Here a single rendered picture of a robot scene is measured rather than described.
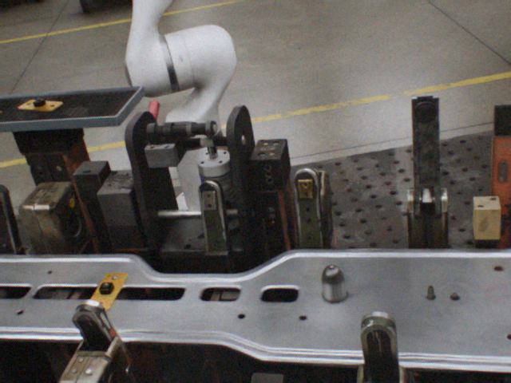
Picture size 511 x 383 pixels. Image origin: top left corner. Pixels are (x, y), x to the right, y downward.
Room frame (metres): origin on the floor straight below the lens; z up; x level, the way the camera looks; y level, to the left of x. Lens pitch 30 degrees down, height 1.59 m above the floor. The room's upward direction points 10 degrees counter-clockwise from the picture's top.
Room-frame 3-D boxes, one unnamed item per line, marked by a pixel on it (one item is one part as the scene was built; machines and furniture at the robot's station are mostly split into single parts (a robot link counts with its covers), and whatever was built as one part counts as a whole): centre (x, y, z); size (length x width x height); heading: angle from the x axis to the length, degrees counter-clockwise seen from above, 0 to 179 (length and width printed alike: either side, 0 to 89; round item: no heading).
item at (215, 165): (0.96, 0.08, 0.94); 0.18 x 0.13 x 0.49; 73
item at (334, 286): (0.69, -0.09, 1.02); 0.03 x 0.03 x 0.07
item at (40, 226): (0.99, 0.35, 0.89); 0.13 x 0.11 x 0.38; 163
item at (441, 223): (0.82, -0.26, 0.88); 0.07 x 0.06 x 0.35; 163
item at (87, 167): (1.03, 0.27, 0.90); 0.05 x 0.05 x 0.40; 73
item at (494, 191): (0.78, -0.35, 0.95); 0.03 x 0.01 x 0.50; 73
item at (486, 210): (0.76, -0.32, 0.88); 0.04 x 0.04 x 0.36; 73
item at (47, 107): (1.19, 0.36, 1.17); 0.08 x 0.04 x 0.01; 58
